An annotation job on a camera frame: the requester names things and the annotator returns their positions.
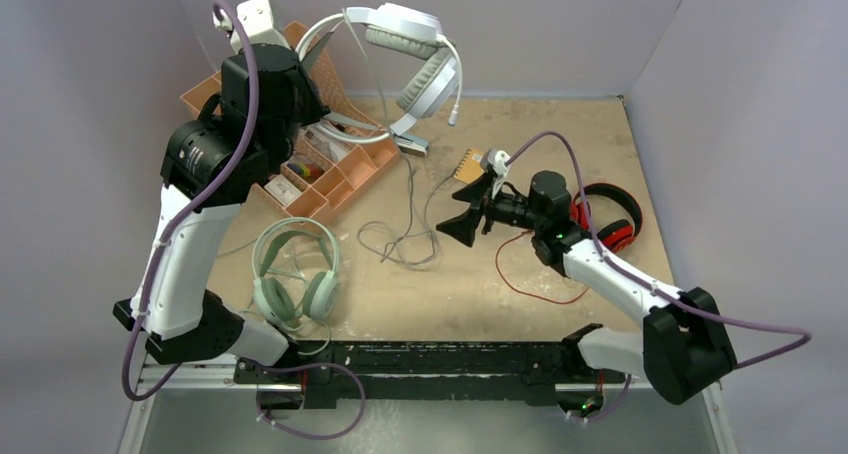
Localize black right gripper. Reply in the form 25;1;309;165
436;172;544;248

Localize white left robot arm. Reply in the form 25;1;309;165
113;36;330;383

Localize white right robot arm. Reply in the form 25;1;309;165
436;170;738;405

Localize red black headphones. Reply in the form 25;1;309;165
570;182;644;253

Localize mint green headphones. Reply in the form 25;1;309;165
215;217;342;358

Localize yellow spiral notebook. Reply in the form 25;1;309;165
453;149;485;184

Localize clear plastic ruler pouch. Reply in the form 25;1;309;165
302;127;350;163

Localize peach plastic file organizer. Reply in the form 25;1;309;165
180;53;400;223

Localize colourful marker set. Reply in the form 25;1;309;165
287;162;325;183

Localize light blue stapler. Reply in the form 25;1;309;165
393;131;430;157

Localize white staples box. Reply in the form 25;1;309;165
264;175;302;207

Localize red headphone cable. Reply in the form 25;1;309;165
494;228;591;307

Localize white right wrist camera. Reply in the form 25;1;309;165
480;148;511;186

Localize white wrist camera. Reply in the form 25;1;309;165
480;148;511;186
212;0;290;54

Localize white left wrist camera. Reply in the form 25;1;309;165
212;0;290;54

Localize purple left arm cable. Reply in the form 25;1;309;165
120;0;261;403

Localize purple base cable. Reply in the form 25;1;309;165
255;362;367;442

